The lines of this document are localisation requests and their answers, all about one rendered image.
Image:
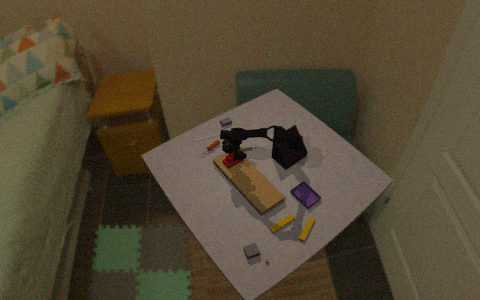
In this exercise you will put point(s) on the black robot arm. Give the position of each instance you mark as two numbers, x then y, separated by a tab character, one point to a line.
239	134

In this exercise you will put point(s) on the purple shallow tray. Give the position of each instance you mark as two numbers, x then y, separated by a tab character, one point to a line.
305	194

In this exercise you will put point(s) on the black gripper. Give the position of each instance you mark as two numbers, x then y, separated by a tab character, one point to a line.
238	154

